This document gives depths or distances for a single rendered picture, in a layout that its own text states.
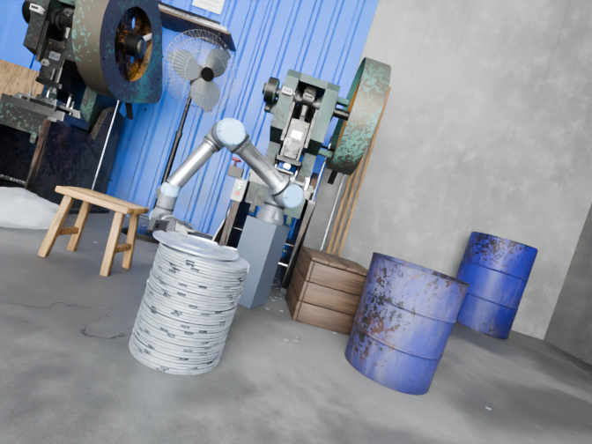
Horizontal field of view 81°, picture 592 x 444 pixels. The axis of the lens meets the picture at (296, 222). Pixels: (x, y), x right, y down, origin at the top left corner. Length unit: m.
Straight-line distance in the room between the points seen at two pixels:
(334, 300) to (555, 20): 4.13
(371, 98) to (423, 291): 1.34
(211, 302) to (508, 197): 3.84
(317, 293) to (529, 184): 3.26
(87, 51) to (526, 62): 4.16
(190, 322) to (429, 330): 0.90
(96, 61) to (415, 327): 2.41
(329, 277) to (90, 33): 2.07
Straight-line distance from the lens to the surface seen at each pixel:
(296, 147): 2.53
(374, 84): 2.41
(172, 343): 1.11
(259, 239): 1.80
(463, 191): 4.24
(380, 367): 1.53
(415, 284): 1.44
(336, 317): 1.92
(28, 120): 2.99
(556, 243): 4.83
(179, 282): 1.05
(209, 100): 2.91
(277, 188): 1.69
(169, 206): 1.57
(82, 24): 2.77
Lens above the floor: 0.56
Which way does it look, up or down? 2 degrees down
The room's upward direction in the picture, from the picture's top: 18 degrees clockwise
